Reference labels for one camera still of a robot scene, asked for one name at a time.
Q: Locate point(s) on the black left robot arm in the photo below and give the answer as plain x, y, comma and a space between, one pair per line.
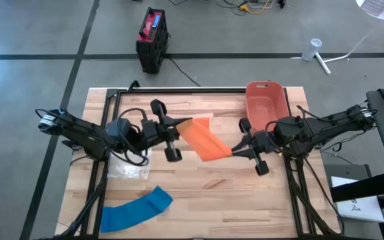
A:
78, 130

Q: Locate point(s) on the orange plastic bin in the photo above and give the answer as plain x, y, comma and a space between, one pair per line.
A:
265, 103

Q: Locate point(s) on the black power plug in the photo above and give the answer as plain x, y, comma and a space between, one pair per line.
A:
281, 3

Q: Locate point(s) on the white round object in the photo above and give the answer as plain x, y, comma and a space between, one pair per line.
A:
382, 8

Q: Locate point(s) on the white paper sheet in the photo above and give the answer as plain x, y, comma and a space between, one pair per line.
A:
355, 210

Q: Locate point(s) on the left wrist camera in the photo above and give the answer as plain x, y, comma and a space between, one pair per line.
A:
149, 130

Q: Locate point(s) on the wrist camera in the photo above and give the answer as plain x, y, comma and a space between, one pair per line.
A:
149, 130
265, 141

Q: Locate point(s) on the blue elastic bandage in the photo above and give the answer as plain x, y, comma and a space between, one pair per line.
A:
135, 211

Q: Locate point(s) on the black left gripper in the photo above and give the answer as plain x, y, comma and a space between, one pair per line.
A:
171, 140

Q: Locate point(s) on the red and black battery box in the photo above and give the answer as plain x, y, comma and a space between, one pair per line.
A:
152, 50

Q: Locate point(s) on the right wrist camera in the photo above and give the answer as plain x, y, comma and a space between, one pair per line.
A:
265, 141

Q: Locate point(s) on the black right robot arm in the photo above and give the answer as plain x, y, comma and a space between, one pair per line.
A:
328, 125

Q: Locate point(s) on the white floor stand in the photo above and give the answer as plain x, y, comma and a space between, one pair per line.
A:
322, 63

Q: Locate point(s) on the clear plastic bag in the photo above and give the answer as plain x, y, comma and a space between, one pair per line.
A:
128, 171

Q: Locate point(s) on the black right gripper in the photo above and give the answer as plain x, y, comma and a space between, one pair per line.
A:
253, 146

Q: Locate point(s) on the orange elastic bandage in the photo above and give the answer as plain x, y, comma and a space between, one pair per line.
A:
205, 140

